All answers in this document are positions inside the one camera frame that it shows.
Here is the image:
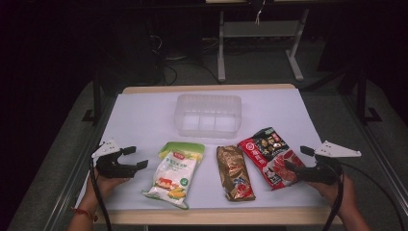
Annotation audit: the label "clear plastic container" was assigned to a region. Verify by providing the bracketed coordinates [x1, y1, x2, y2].
[173, 93, 242, 140]

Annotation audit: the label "thin black cable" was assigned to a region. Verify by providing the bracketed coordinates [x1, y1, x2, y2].
[340, 161, 406, 231]

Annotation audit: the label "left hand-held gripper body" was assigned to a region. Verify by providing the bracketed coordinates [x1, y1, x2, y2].
[90, 139, 138, 180]

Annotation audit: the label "black metal stand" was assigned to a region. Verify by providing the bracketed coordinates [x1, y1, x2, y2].
[350, 65, 383, 125]
[81, 71, 108, 125]

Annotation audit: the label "hanging white cord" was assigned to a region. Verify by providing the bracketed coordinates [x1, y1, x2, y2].
[254, 0, 268, 26]

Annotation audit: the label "gold foil packet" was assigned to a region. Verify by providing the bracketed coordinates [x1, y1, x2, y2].
[216, 144, 257, 202]

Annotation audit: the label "white metal desk frame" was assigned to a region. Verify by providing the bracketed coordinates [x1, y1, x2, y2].
[217, 8, 311, 83]

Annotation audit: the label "red and black packet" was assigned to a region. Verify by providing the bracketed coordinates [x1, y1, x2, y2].
[237, 126, 306, 192]

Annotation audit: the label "black floor cables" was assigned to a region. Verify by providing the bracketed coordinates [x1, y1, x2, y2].
[147, 32, 223, 87]

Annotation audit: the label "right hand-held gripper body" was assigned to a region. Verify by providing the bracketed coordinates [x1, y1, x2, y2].
[296, 140, 363, 186]

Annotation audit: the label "red string bracelet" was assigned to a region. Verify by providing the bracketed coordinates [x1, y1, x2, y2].
[71, 206, 99, 223]

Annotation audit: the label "person's right hand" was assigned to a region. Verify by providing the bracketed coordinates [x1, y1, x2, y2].
[306, 174, 356, 219]

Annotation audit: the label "thick black cable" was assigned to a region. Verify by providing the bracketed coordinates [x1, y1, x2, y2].
[316, 155, 344, 231]
[89, 156, 114, 231]

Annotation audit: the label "person's left hand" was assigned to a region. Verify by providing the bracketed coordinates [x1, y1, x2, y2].
[84, 168, 131, 208]

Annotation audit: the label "white and green snack bag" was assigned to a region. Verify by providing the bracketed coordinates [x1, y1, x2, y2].
[141, 141, 206, 211]

